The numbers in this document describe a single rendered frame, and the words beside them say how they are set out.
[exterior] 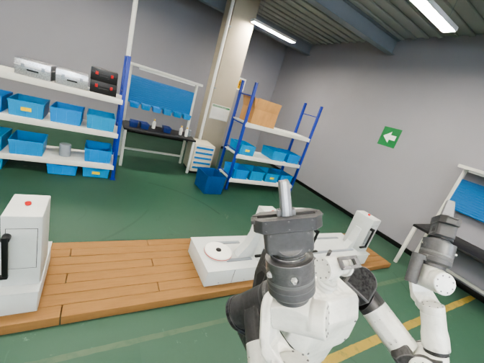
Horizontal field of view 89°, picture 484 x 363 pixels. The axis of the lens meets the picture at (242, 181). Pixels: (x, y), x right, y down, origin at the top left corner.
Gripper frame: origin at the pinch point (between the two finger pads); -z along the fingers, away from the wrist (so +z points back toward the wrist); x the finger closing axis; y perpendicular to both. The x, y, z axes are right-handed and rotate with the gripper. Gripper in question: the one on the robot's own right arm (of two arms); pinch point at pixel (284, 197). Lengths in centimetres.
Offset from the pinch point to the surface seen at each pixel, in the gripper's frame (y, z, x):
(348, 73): -640, -146, 270
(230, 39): -554, -228, -22
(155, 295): -148, 115, -97
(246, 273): -195, 129, -20
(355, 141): -573, 27, 256
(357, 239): -307, 155, 144
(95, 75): -324, -117, -211
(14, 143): -291, -34, -322
